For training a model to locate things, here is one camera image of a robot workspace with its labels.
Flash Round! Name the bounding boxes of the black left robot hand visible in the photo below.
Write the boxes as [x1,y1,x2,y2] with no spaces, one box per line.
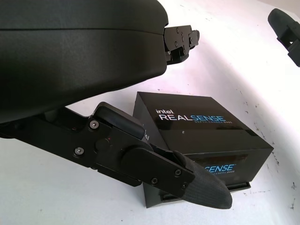
[0,0,233,210]

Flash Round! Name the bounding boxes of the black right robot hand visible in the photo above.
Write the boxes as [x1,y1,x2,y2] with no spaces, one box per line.
[268,8,300,68]

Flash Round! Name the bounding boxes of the black RealSense box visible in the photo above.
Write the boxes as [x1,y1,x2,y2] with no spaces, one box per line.
[132,91,274,209]

